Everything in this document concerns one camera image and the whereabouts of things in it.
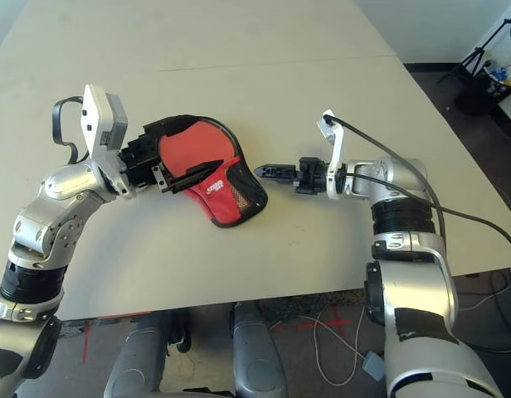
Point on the red floor tape line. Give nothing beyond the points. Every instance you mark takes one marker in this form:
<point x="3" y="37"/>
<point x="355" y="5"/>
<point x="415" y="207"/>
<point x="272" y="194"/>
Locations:
<point x="86" y="344"/>

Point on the black support stand post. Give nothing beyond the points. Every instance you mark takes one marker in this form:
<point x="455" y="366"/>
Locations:
<point x="181" y="331"/>

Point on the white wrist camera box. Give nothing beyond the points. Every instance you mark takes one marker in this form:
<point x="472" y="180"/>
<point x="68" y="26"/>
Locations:
<point x="336" y="153"/>
<point x="95" y="120"/>

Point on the grey robot leg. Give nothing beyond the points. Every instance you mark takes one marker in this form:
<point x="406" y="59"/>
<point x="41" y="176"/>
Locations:
<point x="135" y="356"/>
<point x="257" y="352"/>

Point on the grey right robot leg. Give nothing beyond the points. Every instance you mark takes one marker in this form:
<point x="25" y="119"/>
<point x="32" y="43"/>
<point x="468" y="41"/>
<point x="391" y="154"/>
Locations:
<point x="257" y="352"/>

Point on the black bin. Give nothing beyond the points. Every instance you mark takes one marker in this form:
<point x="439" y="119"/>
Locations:
<point x="473" y="95"/>

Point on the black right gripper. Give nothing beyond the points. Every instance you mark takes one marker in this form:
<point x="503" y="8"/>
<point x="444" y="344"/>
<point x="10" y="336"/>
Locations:
<point x="311" y="176"/>

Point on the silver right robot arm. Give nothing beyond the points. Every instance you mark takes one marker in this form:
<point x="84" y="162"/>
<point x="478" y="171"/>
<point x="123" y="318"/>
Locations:
<point x="409" y="257"/>

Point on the red paddle case black trim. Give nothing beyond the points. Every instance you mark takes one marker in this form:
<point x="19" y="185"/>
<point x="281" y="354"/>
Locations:
<point x="226" y="203"/>

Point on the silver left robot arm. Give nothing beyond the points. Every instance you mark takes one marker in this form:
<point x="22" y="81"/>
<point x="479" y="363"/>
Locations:
<point x="52" y="215"/>

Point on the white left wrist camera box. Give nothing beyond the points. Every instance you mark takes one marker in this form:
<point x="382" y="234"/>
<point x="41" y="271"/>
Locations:
<point x="95" y="120"/>

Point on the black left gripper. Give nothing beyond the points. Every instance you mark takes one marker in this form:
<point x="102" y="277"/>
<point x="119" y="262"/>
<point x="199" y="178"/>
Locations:
<point x="139" y="161"/>

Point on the red ping-pong paddle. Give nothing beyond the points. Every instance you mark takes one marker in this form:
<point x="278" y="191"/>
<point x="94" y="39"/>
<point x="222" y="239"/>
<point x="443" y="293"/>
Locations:
<point x="189" y="147"/>

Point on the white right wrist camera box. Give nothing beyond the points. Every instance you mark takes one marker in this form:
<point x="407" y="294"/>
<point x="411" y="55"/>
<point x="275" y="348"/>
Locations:
<point x="336" y="153"/>

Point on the grey left robot leg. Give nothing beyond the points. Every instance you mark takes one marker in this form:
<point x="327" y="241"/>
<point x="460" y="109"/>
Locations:
<point x="135" y="356"/>

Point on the black tripod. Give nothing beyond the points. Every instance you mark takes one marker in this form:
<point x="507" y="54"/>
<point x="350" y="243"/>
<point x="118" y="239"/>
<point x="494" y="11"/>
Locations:
<point x="475" y="54"/>

